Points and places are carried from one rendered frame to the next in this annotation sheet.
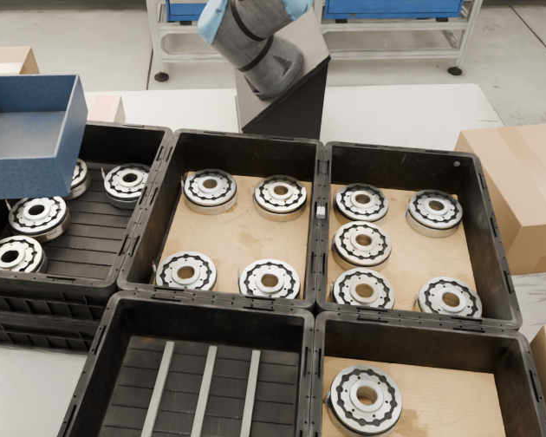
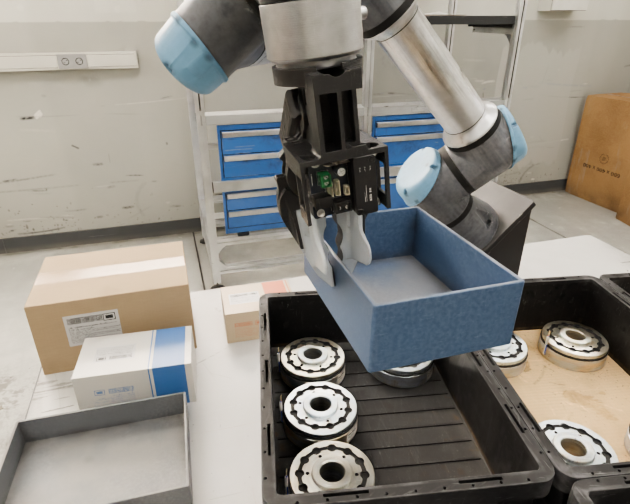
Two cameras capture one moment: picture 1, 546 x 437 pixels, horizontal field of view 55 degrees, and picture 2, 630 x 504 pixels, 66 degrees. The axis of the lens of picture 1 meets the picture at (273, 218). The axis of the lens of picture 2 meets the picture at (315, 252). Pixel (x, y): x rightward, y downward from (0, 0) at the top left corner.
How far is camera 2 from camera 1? 0.61 m
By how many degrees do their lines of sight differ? 22
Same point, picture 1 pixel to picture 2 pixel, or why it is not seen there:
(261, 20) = (483, 169)
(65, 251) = (376, 453)
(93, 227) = (387, 417)
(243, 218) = (548, 374)
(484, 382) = not seen: outside the picture
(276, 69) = (481, 222)
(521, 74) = not seen: hidden behind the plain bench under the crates
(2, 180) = (446, 328)
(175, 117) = not seen: hidden behind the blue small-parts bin
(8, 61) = (165, 256)
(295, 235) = (623, 383)
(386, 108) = (533, 263)
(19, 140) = (373, 291)
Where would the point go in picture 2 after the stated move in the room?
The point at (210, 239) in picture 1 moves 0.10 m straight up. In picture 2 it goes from (537, 405) to (551, 350)
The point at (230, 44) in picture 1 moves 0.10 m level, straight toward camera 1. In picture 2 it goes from (443, 200) to (470, 217)
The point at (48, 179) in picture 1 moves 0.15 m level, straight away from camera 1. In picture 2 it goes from (501, 317) to (380, 262)
